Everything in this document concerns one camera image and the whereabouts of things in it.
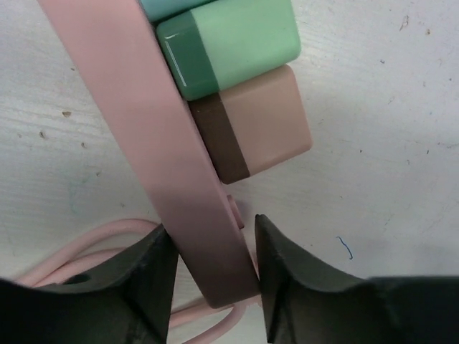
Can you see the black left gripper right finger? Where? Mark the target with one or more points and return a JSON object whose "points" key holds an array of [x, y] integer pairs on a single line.
{"points": [[306, 300]]}

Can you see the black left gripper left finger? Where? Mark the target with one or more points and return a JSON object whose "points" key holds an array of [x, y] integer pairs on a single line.
{"points": [[126, 299]]}

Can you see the brown-pink plug block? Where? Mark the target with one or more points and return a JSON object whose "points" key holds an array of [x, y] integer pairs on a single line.
{"points": [[253, 126]]}

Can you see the long pink power strip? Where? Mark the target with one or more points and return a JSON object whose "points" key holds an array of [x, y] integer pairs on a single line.
{"points": [[114, 49]]}

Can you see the teal plug block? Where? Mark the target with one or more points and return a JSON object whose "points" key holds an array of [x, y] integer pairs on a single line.
{"points": [[156, 10]]}

